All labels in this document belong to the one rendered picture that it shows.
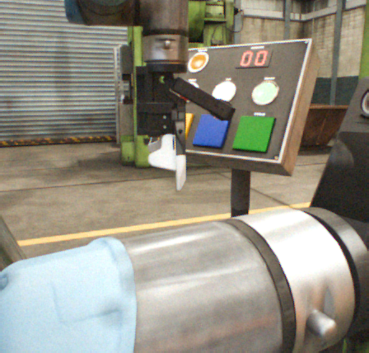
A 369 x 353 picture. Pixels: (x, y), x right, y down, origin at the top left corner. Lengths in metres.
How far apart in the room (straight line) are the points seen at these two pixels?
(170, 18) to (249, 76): 0.29
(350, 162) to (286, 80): 0.55
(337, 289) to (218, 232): 0.06
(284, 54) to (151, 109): 0.35
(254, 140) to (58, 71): 7.55
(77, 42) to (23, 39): 1.04
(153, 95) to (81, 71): 7.59
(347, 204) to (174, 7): 0.45
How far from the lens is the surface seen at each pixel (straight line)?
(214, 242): 0.16
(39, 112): 8.16
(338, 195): 0.23
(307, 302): 0.17
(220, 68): 0.87
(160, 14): 0.60
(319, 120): 7.09
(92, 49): 8.27
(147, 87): 0.60
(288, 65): 0.80
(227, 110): 0.61
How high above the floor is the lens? 1.09
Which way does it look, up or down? 12 degrees down
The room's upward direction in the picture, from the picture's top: straight up
